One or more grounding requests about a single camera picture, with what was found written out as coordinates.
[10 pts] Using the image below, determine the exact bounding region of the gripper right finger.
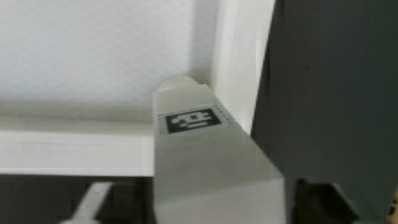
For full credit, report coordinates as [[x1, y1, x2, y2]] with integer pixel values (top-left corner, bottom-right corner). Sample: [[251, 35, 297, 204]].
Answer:
[[286, 178, 398, 224]]

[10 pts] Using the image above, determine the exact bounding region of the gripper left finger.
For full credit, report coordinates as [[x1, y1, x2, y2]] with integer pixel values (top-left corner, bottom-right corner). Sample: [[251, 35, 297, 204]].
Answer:
[[57, 181, 156, 224]]

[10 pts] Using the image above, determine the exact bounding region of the white desk leg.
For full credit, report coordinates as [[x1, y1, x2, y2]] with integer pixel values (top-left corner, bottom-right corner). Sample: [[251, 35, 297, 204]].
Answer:
[[153, 76, 286, 224]]

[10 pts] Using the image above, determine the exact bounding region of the white desk top tray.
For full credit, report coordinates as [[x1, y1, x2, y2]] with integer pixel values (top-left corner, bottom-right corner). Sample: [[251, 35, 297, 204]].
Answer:
[[0, 0, 276, 176]]

